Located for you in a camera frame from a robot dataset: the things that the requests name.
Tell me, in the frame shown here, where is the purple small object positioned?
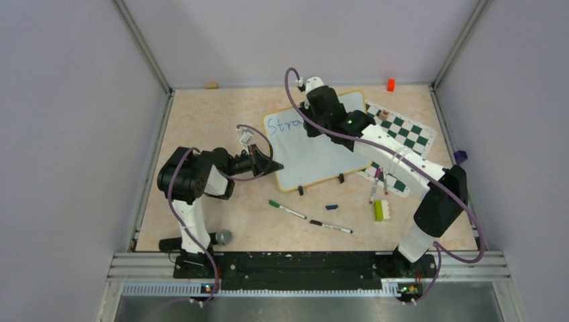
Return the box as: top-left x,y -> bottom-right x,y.
454,150 -> 468,164

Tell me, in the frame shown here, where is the yellow framed whiteboard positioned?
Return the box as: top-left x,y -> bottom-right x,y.
262,107 -> 371,192

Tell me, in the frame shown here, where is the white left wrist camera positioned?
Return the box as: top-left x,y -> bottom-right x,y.
236,127 -> 254,149

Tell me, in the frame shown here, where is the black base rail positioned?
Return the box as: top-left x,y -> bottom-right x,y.
173,252 -> 436,291

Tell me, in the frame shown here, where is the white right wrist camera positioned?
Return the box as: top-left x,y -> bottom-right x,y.
295,76 -> 325,93

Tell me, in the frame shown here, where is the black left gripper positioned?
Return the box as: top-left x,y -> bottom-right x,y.
226,144 -> 284,178

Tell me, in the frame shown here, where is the orange red small block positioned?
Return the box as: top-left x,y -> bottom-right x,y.
386,78 -> 396,92

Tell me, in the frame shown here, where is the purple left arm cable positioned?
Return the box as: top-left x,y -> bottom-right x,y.
167,123 -> 274,307

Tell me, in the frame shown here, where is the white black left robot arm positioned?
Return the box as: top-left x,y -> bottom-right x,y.
157,144 -> 285,277

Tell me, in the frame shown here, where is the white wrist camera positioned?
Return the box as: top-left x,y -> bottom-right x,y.
236,127 -> 254,149
295,76 -> 325,93

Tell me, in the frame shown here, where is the green capped marker pen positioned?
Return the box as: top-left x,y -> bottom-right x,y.
268,200 -> 308,220

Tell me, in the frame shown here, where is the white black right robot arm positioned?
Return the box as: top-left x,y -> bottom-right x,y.
299,85 -> 468,276

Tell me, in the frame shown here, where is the black capped marker pen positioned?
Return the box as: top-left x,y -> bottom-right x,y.
309,220 -> 353,234

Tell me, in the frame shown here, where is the green white toy brick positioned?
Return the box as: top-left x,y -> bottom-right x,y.
372,200 -> 391,222

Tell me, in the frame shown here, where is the green white chess mat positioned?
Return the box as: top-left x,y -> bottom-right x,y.
357,101 -> 437,198

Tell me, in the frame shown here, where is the brown white chess piece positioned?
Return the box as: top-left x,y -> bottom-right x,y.
378,109 -> 390,121

